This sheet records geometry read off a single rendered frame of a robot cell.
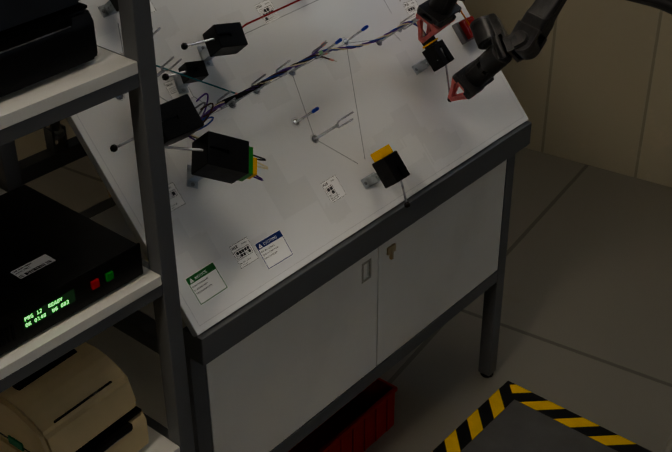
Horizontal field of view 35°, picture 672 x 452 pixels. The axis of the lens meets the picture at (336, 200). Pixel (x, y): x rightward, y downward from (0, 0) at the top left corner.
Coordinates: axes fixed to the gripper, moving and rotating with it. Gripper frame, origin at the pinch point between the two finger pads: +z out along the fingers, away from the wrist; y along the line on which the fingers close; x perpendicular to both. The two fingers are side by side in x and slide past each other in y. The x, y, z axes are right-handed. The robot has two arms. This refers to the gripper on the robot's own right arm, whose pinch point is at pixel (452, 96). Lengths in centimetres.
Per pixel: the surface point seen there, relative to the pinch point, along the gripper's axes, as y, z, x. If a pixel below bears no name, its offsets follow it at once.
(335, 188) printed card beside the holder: 43.8, 4.5, 1.3
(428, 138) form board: 10.6, 4.9, 4.4
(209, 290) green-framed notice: 85, 5, 3
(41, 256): 114, -7, -17
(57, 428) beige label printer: 121, 14, 7
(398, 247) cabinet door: 26.3, 19.9, 20.2
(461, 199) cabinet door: 0.1, 19.1, 21.0
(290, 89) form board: 39.4, 0.8, -21.8
